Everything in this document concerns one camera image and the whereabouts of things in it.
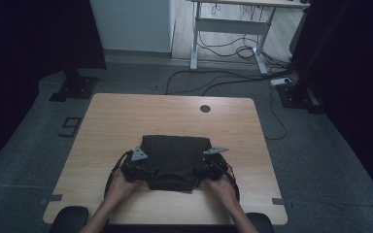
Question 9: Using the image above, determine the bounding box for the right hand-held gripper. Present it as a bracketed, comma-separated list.
[202, 147, 230, 182]

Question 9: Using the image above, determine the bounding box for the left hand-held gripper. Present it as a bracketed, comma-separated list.
[119, 146, 156, 183]

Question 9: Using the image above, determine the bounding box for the dark grey shirt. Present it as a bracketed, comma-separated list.
[140, 134, 213, 192]

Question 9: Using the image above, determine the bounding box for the person's right hand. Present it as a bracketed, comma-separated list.
[203, 176, 240, 208]

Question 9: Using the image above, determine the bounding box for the person's left hand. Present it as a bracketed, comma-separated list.
[105, 171, 145, 206]

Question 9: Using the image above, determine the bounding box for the person's dark clothing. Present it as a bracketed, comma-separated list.
[101, 222, 241, 233]

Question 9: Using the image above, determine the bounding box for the grey floor tape strip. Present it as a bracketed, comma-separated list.
[39, 193, 64, 207]
[271, 197, 293, 209]

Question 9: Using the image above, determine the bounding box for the black stand base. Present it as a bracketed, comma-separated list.
[275, 81, 325, 115]
[49, 68, 100, 103]

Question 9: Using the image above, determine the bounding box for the white power strip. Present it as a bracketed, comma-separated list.
[269, 77, 292, 87]

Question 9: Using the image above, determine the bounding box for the dark curtain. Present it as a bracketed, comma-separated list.
[289, 0, 373, 210]
[0, 0, 108, 178]

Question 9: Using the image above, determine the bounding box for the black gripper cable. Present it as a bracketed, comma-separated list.
[218, 159, 241, 202]
[103, 150, 134, 199]

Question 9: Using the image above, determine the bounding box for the thin black floor cable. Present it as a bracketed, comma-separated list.
[265, 84, 288, 141]

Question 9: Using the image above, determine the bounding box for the long black floor cable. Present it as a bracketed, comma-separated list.
[164, 68, 294, 97]

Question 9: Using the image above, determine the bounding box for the coiled black cable bundle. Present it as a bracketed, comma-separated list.
[197, 31, 294, 70]

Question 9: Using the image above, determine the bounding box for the white desk frame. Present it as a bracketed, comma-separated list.
[187, 0, 311, 76]

